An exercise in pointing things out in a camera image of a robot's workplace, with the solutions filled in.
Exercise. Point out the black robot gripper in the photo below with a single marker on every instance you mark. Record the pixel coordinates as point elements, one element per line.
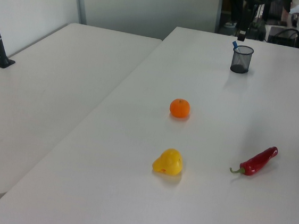
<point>247,12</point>

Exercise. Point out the white marker pen blue cap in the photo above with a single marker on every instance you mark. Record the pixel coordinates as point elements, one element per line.
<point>235,44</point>

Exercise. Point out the black mesh pen cup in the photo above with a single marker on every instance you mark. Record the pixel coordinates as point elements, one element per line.
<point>241,61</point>

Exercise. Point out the black electronics box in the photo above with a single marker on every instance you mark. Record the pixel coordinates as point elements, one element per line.
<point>281,36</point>

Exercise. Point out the orange mandarin fruit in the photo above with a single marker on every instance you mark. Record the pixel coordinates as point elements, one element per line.
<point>179,108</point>

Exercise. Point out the red chili pepper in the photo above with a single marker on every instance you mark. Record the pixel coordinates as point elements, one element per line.
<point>258,161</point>

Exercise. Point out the grey metal partition post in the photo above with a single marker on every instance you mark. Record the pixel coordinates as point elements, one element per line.
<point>80,0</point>

